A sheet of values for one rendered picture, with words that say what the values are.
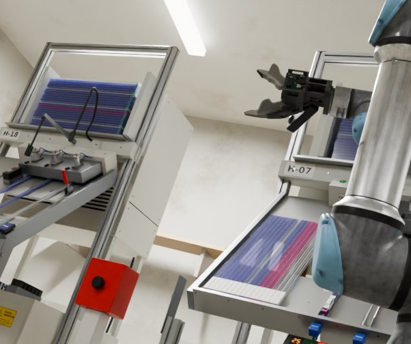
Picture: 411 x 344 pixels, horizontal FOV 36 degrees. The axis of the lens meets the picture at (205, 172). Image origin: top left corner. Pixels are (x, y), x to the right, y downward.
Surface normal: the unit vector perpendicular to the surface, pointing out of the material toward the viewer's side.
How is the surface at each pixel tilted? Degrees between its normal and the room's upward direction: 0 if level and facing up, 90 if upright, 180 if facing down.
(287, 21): 180
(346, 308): 48
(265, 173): 90
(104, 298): 90
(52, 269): 90
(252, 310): 138
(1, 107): 90
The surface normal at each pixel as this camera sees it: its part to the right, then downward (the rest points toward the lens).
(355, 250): -0.08, -0.27
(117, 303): 0.88, 0.12
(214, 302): -0.47, 0.36
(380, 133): -0.43, -0.30
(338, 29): -0.30, 0.89
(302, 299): -0.07, -0.93
